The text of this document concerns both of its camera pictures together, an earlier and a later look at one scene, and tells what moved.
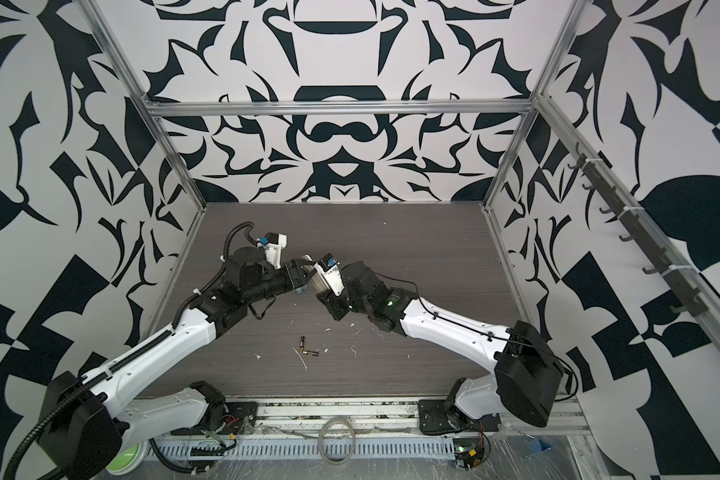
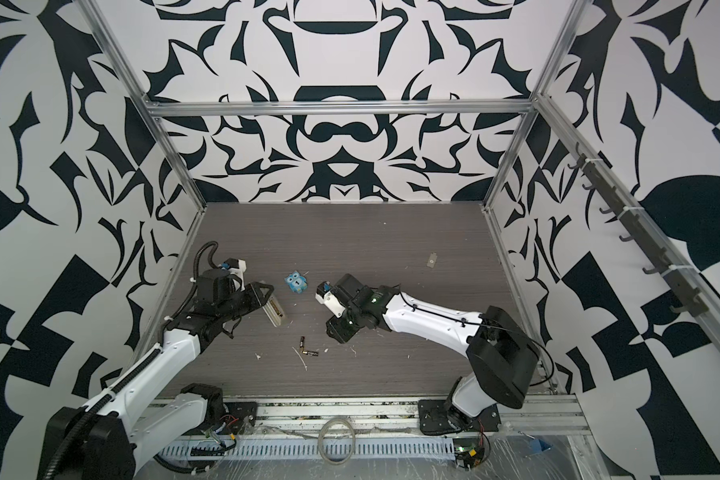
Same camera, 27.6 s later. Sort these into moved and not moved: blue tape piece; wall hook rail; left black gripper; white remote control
Moved: left black gripper; white remote control
Not moved: wall hook rail; blue tape piece
